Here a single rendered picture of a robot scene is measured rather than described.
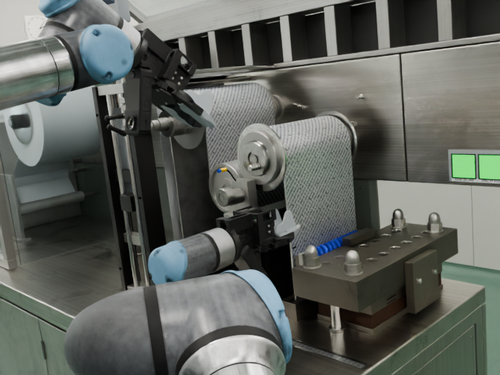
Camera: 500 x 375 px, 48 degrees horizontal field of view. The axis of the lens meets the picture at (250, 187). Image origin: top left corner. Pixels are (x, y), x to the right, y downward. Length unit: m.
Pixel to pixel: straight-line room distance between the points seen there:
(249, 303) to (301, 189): 0.64
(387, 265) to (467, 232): 2.90
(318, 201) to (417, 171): 0.25
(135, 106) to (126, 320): 0.47
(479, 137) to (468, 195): 2.69
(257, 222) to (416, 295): 0.37
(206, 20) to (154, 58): 0.81
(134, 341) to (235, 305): 0.11
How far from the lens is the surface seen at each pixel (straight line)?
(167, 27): 1.97
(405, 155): 1.39
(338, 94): 1.47
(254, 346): 0.58
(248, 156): 1.22
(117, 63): 0.78
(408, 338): 1.16
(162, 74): 1.01
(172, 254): 0.98
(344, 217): 1.36
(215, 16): 1.79
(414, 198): 4.16
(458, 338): 1.34
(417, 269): 1.22
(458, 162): 1.32
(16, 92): 0.74
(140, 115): 0.98
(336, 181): 1.32
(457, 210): 4.03
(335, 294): 1.12
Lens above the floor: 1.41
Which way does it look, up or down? 10 degrees down
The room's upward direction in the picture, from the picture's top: 6 degrees counter-clockwise
